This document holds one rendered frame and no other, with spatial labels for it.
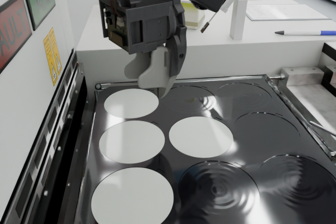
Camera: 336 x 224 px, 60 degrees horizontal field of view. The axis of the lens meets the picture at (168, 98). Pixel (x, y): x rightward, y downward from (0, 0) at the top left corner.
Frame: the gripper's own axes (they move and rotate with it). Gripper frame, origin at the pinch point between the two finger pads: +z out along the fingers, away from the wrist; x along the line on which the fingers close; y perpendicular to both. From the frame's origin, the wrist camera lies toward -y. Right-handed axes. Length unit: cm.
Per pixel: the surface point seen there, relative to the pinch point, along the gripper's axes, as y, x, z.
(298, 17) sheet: -50, -10, 0
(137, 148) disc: 6.3, 2.0, 7.2
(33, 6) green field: 14.1, -6.9, -13.0
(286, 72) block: -31.8, 0.8, 6.5
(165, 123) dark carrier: -0.5, -0.4, 7.2
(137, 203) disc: 11.3, 10.5, 7.2
